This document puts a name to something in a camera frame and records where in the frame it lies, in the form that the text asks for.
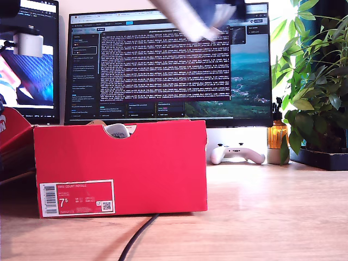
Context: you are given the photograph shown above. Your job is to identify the red shoebox with hinged lid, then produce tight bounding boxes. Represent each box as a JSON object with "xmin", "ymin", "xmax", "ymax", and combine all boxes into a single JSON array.
[{"xmin": 0, "ymin": 107, "xmax": 209, "ymax": 219}]

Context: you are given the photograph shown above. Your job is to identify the blue suede shoe white stripes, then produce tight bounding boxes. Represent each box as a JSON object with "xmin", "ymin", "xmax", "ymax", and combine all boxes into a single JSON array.
[
  {"xmin": 148, "ymin": 0, "xmax": 247, "ymax": 44},
  {"xmin": 104, "ymin": 123, "xmax": 131, "ymax": 139}
]

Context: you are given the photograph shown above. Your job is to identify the white game controller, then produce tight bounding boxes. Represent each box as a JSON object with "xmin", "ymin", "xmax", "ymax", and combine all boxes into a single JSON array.
[{"xmin": 209, "ymin": 143, "xmax": 266, "ymax": 166}]

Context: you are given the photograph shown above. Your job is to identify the large black computer monitor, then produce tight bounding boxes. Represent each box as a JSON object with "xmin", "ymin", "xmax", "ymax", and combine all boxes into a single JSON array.
[{"xmin": 64, "ymin": 2, "xmax": 274, "ymax": 128}]

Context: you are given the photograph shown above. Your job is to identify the amber bottle with white base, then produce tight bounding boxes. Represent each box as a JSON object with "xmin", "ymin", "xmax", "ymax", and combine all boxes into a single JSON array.
[{"xmin": 266, "ymin": 97, "xmax": 290, "ymax": 165}]

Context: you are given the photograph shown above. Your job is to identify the green leafy potted plant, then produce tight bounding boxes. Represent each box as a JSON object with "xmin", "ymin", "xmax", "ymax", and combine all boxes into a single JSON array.
[{"xmin": 271, "ymin": 0, "xmax": 348, "ymax": 156}]

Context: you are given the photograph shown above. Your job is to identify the small black computer monitor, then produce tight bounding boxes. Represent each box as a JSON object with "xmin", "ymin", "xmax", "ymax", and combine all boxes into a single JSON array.
[{"xmin": 0, "ymin": 0, "xmax": 60, "ymax": 125}]

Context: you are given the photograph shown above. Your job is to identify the black rectangular planter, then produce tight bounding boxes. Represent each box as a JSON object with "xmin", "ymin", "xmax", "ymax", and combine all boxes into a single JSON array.
[{"xmin": 289, "ymin": 148, "xmax": 348, "ymax": 171}]

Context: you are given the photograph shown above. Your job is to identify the dark teal curtain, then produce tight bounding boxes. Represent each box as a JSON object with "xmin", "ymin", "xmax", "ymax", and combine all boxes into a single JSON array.
[{"xmin": 299, "ymin": 0, "xmax": 348, "ymax": 30}]

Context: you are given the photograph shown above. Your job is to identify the black cable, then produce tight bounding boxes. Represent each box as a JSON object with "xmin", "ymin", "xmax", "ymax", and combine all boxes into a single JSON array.
[{"xmin": 118, "ymin": 213, "xmax": 161, "ymax": 261}]

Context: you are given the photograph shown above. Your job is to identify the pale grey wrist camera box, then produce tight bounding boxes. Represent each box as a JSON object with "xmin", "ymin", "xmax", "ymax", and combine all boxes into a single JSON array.
[{"xmin": 0, "ymin": 26, "xmax": 44, "ymax": 58}]

